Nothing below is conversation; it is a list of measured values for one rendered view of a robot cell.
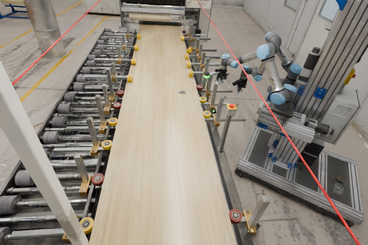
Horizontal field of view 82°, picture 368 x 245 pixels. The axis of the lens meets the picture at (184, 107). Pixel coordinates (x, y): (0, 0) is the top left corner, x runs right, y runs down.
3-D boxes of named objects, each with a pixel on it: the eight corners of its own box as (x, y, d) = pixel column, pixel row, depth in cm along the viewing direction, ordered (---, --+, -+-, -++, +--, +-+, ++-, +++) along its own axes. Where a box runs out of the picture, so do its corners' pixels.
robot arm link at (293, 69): (289, 79, 230) (294, 68, 222) (283, 73, 241) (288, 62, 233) (299, 80, 231) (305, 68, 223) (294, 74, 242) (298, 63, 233)
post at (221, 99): (215, 132, 225) (223, 95, 196) (216, 135, 223) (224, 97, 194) (212, 133, 225) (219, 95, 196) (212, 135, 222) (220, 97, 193)
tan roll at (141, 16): (195, 21, 436) (196, 15, 428) (196, 23, 426) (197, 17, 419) (124, 18, 419) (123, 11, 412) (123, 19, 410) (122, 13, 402)
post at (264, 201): (246, 233, 145) (268, 194, 116) (248, 238, 142) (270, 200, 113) (241, 233, 145) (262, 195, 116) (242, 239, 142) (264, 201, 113)
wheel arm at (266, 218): (291, 215, 144) (293, 213, 141) (293, 221, 141) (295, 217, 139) (228, 219, 139) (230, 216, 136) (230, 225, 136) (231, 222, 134)
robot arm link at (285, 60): (288, 76, 241) (266, 40, 215) (283, 69, 253) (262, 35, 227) (299, 69, 237) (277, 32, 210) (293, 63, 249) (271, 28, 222)
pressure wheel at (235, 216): (234, 232, 134) (237, 223, 127) (223, 223, 138) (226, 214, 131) (240, 223, 139) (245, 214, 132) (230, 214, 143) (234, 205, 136)
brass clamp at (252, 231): (249, 213, 143) (251, 209, 140) (256, 235, 133) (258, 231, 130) (240, 214, 143) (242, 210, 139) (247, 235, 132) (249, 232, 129)
